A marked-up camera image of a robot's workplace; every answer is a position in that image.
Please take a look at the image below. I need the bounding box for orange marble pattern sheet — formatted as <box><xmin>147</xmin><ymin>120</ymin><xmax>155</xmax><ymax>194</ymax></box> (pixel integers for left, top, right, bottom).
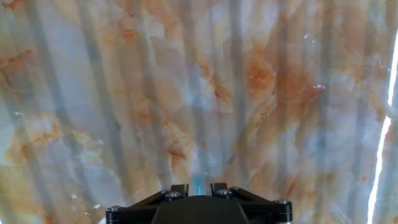
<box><xmin>0</xmin><ymin>0</ymin><xmax>398</xmax><ymax>224</ymax></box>

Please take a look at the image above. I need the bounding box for blue pipette tip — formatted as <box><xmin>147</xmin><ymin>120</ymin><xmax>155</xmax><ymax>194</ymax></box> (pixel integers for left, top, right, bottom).
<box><xmin>192</xmin><ymin>175</ymin><xmax>205</xmax><ymax>197</ymax></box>

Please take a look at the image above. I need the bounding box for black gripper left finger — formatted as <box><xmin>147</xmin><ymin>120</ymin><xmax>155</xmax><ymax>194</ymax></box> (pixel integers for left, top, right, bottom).
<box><xmin>105</xmin><ymin>184</ymin><xmax>190</xmax><ymax>224</ymax></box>

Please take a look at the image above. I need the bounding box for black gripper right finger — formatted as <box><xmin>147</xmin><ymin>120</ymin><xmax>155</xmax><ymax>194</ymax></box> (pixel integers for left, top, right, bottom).
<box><xmin>210</xmin><ymin>182</ymin><xmax>293</xmax><ymax>224</ymax></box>

